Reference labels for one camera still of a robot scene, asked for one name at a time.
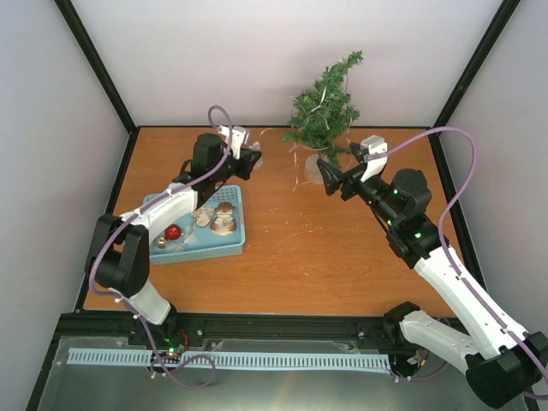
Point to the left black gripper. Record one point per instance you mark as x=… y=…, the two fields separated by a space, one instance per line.
x=247 y=156

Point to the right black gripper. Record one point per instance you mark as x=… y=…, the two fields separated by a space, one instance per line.
x=349 y=176

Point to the clear plastic battery box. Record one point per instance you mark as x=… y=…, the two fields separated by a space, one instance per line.
x=257 y=148

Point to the small green christmas tree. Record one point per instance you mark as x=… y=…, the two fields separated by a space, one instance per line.
x=327 y=117

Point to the red ball ornament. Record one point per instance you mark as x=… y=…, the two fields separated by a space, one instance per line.
x=173 y=232

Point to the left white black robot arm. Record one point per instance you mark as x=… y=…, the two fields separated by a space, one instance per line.
x=118 y=259

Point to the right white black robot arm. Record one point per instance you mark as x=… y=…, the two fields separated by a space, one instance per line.
x=499 y=358

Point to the snowman ornament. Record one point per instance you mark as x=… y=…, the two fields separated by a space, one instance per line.
x=223 y=222

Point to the beige wooden heart ornament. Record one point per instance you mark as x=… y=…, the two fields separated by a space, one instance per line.
x=203 y=216

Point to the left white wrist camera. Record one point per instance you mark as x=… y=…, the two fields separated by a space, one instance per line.
x=235 y=138

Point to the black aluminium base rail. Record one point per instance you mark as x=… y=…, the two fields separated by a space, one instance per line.
x=198 y=329

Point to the light blue cable duct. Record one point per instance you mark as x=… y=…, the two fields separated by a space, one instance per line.
x=240 y=361

